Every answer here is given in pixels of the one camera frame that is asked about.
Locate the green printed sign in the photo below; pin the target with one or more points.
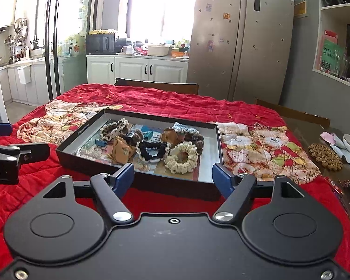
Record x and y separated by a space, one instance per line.
332 55

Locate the yellow microwave cover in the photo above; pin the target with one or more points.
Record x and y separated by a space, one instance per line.
102 31

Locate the black scrunchie with white trim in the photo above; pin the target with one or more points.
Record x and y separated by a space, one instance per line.
145 150

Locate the cream knitted scrunchie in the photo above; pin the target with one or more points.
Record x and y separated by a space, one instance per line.
173 162

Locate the red square fridge sticker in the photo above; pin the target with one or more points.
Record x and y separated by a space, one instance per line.
227 16

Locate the white hanging bin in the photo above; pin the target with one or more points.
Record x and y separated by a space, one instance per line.
24 75

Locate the blue knitted scrunchie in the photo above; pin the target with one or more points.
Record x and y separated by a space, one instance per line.
182 127

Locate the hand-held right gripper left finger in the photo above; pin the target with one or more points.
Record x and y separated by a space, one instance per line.
124 178

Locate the black sliding door frame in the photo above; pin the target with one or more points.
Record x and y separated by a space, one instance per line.
54 35

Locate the white kitchen cabinet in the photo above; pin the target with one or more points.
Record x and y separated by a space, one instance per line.
131 70

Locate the white mug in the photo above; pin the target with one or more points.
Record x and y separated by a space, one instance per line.
127 49

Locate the wooden bead trivet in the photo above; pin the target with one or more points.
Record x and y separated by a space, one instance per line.
325 156

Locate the small brown fuzzy hair claw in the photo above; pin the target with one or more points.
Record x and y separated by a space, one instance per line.
197 144

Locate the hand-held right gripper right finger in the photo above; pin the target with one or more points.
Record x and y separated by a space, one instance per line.
223 180

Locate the white plastic basin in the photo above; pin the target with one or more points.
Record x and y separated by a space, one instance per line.
159 50

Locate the orange box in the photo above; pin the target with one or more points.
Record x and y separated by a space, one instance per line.
178 54

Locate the black shallow box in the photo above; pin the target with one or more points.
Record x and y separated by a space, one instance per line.
75 157

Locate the brown scrunchie with lace trim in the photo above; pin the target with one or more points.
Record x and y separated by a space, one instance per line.
110 129

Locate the pink white cloth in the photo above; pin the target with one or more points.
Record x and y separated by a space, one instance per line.
328 138

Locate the large brown fuzzy hair claw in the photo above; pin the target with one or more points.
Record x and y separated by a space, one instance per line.
135 138

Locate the red printed blanket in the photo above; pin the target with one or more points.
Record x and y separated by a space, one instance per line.
163 102

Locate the steel two-door refrigerator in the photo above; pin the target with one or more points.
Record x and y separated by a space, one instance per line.
245 49

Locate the dark wooden chair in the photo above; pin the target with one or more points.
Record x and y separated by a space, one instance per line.
294 113
163 87

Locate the black microwave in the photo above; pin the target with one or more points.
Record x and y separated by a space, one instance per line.
100 43

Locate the cartoon figure fridge magnet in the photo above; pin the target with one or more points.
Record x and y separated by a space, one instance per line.
210 46

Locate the steel pot lids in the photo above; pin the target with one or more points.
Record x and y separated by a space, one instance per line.
20 29

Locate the red paper bag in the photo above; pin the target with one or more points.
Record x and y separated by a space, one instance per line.
331 34

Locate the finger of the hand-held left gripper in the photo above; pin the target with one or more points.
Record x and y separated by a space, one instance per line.
35 151
0 131

